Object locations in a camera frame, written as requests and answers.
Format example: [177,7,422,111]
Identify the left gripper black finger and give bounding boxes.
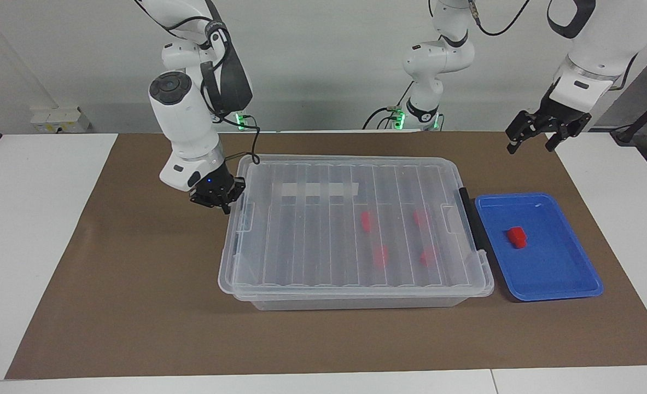
[506,111,540,155]
[545,124,573,153]

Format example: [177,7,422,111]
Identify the clear ribbed plastic lid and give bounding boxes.
[218,154,495,300]

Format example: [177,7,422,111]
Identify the black box latch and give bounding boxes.
[454,188,488,252]

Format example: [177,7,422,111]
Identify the blue plastic tray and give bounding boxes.
[475,192,604,302]

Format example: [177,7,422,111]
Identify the clear plastic storage box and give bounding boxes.
[218,156,493,311]

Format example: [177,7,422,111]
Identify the black angled pole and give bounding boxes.
[610,101,647,146]

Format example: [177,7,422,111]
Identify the brown table mat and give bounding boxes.
[5,131,647,380]

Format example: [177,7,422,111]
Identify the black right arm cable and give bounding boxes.
[208,112,261,166]

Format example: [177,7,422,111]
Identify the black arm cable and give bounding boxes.
[468,0,532,37]
[208,112,261,166]

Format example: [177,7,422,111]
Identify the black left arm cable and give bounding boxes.
[468,0,532,37]

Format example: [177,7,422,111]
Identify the black base power cable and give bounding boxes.
[363,107,406,131]

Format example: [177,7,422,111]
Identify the white wall socket strip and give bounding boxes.
[31,107,90,133]

